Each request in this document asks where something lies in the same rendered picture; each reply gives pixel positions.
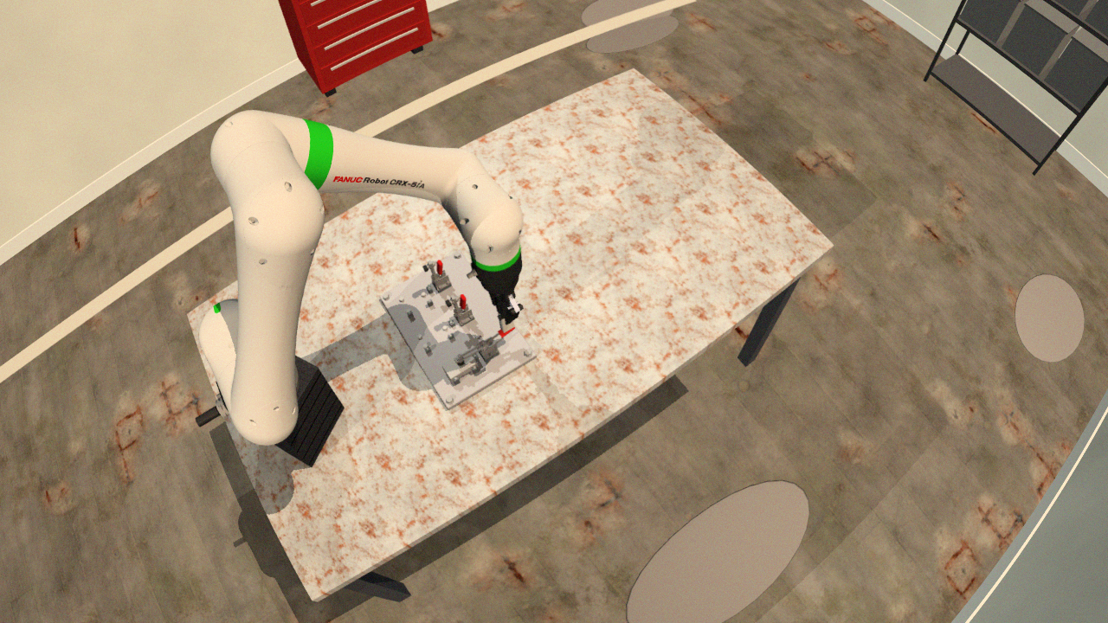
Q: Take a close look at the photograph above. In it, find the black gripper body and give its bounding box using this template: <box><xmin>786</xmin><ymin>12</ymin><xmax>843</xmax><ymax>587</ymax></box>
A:
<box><xmin>480</xmin><ymin>277</ymin><xmax>519</xmax><ymax>302</ymax></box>

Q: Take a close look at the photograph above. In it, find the toggle clamp with red handle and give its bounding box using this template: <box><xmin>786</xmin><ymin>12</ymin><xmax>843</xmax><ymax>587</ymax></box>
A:
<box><xmin>447</xmin><ymin>294</ymin><xmax>474</xmax><ymax>326</ymax></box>

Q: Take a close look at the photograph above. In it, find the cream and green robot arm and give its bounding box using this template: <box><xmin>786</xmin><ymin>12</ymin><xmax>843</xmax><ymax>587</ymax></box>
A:
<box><xmin>196</xmin><ymin>110</ymin><xmax>524</xmax><ymax>446</ymax></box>

